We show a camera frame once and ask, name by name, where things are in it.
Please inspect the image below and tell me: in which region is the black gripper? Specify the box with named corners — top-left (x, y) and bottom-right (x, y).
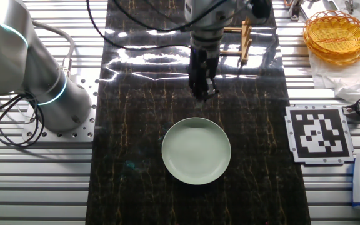
top-left (188, 46), bottom-right (221, 101)

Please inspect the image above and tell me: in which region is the pale green round plate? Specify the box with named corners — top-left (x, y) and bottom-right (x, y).
top-left (161, 117), bottom-right (232, 186)

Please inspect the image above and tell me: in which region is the wooden dish rack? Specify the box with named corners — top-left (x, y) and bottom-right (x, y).
top-left (219, 17), bottom-right (253, 66)

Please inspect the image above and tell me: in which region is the black marble pattern mat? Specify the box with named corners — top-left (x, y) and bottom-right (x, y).
top-left (85, 0), bottom-right (312, 225)

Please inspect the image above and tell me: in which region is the black white marker board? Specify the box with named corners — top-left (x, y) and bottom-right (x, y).
top-left (284, 104), bottom-right (355, 166)

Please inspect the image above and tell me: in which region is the white plastic bag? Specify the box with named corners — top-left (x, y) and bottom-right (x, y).
top-left (307, 49), bottom-right (360, 104)

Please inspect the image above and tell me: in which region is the orange wicker basket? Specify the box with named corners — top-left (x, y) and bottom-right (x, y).
top-left (302, 9), bottom-right (360, 66)

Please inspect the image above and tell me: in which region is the small metal clip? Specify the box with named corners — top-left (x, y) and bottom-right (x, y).
top-left (344, 0), bottom-right (356, 15)

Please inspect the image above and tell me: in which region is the white paper sheet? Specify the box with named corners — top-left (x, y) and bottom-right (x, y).
top-left (301, 0), bottom-right (360, 22)

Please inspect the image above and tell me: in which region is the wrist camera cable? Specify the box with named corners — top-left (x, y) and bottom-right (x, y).
top-left (112, 0), bottom-right (231, 32)

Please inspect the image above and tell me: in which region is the wrist-mounted camera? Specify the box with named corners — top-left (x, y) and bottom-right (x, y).
top-left (249, 0), bottom-right (271, 20)

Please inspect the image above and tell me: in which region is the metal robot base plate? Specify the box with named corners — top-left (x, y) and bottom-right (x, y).
top-left (22, 76), bottom-right (99, 143)

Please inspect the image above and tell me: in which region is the grey robot base hose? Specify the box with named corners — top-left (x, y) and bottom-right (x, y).
top-left (31, 20), bottom-right (76, 78)

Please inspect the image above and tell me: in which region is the black base cable bundle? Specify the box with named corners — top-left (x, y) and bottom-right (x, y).
top-left (0, 92), bottom-right (46, 148)

